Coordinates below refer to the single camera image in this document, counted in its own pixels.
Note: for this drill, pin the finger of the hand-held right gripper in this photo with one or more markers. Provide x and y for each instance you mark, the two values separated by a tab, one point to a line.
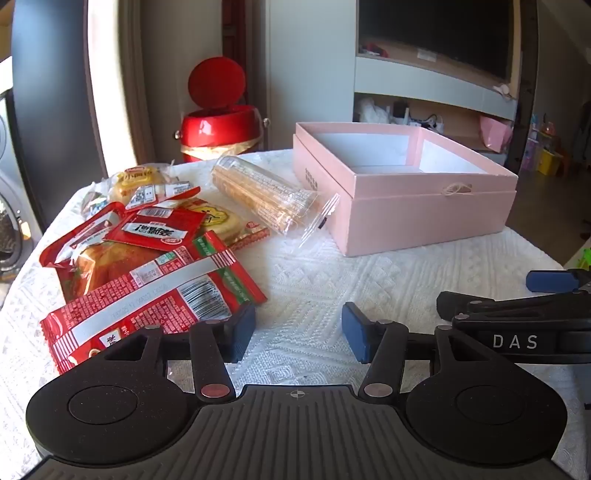
461	304
549	280

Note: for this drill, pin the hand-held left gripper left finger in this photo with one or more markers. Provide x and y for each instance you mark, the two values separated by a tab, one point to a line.
242	332

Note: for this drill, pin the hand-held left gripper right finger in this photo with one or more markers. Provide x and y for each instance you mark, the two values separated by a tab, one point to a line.
355	332

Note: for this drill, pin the large red snack packet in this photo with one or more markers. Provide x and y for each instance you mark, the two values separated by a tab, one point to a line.
152	295

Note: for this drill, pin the pink cardboard box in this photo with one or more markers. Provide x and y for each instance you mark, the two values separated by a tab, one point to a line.
415	212

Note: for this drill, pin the round pastry packet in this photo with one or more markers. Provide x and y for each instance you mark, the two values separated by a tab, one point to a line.
221	221

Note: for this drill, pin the small red snack packet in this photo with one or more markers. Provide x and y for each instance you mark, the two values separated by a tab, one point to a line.
152	230

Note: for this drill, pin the clear long cracker packet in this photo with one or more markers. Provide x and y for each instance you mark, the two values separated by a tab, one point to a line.
258	189

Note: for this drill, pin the red-rimmed bread packet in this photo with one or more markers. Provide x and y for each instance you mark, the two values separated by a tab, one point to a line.
106	267

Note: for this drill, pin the yellow label bread packet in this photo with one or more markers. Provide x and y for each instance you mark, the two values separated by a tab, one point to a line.
138	184

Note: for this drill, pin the pale blue snack packet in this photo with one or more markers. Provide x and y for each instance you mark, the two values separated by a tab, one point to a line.
94	203

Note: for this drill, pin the white textured tablecloth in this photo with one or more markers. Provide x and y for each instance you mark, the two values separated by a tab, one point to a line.
314	286

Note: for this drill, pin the yellow toy box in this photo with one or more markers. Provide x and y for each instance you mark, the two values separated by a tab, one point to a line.
549	162

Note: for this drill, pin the pink bag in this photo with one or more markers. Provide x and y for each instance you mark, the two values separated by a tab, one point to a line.
496	131

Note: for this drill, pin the white power strip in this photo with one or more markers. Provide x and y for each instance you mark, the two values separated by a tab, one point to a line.
429	124

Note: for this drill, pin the router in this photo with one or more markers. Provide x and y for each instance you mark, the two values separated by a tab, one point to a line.
399	110

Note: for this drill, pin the red lidded trash can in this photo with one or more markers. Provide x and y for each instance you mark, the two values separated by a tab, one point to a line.
217	129

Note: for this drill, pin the white cloth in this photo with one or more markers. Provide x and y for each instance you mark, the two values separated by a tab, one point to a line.
374	110

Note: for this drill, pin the white shelf cabinet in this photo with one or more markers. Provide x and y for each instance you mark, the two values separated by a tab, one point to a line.
415	83

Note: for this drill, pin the pale pleated curtain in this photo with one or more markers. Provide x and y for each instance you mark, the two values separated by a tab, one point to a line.
120	92

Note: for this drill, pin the red items on shelf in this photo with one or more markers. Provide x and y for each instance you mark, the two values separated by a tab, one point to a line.
374	50

